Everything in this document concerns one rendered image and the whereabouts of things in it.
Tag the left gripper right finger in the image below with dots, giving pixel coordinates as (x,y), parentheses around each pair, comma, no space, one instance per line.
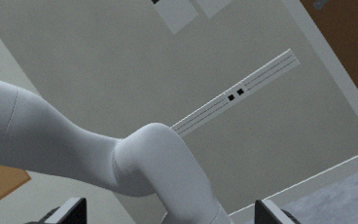
(266,212)

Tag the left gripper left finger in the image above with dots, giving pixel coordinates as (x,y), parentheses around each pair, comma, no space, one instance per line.
(74,211)

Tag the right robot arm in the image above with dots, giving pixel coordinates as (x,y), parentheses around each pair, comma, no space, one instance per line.
(34,136)

